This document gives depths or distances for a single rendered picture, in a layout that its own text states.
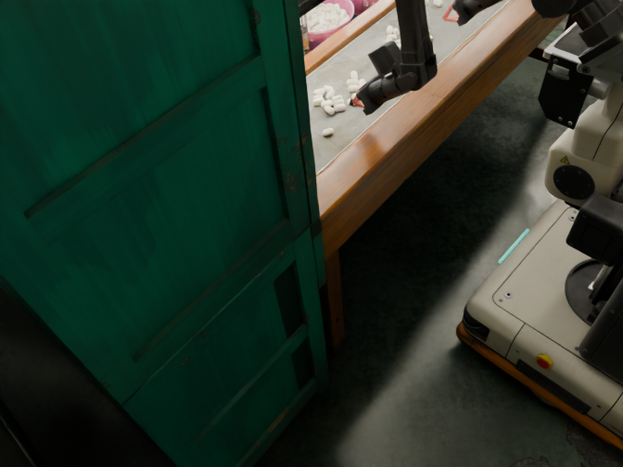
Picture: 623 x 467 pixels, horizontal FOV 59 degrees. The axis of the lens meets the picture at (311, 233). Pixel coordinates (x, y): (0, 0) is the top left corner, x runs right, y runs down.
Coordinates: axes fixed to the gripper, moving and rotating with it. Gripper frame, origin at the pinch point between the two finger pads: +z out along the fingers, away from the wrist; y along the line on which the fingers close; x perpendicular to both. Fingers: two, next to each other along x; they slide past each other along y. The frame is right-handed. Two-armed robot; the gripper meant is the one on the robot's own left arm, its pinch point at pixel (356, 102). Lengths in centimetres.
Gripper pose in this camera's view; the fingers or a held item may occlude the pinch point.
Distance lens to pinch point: 153.6
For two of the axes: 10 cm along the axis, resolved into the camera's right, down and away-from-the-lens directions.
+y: -6.5, 6.2, -4.3
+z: -5.1, 0.5, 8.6
